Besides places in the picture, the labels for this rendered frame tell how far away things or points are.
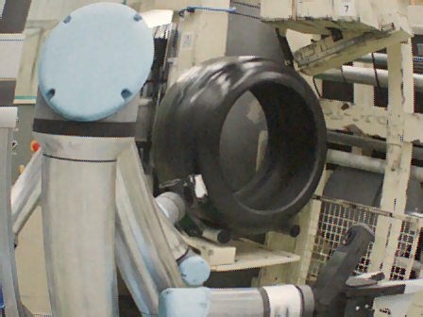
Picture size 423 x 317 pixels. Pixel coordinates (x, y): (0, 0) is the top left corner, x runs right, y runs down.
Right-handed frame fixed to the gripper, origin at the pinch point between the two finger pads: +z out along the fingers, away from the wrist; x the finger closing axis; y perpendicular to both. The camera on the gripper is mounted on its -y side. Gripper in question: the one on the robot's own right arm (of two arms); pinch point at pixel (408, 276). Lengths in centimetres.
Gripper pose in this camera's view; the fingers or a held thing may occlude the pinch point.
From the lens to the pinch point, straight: 75.0
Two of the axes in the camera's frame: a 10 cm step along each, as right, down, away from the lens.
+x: 2.6, -0.4, -9.6
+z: 9.6, 0.7, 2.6
